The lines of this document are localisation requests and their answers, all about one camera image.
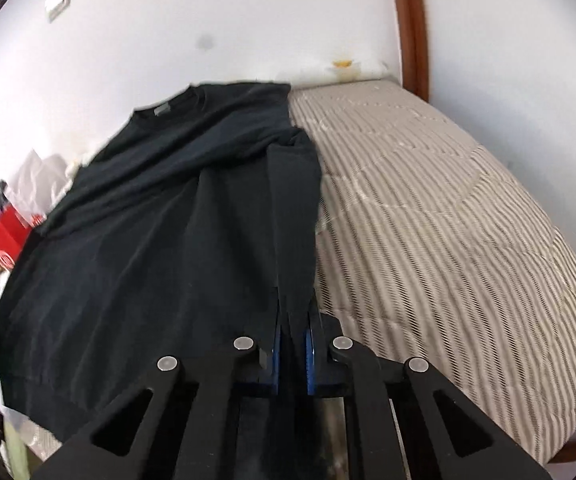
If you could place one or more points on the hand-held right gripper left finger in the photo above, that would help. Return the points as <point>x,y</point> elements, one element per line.
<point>277,365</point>

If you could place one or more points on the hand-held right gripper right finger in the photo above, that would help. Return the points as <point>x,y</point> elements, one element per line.
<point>312,365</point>

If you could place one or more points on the black sweatshirt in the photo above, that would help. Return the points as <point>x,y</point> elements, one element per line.
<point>158,235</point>

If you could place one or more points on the red paper bag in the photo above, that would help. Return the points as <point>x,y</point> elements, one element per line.
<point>8,240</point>

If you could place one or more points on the white plastic bag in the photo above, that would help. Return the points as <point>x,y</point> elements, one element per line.
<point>38,180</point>

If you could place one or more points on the striped quilted mat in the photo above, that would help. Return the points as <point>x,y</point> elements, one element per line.
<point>442,235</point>

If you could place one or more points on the brown wooden baseboard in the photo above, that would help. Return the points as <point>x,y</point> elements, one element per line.
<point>575,452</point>

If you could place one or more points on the rolled white printed cloth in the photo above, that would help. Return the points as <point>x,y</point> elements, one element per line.
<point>347,67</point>

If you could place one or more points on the white wall switch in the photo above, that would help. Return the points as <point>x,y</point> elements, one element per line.
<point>58,2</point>

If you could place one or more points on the brown wooden door frame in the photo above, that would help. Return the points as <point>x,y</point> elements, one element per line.
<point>410,25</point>

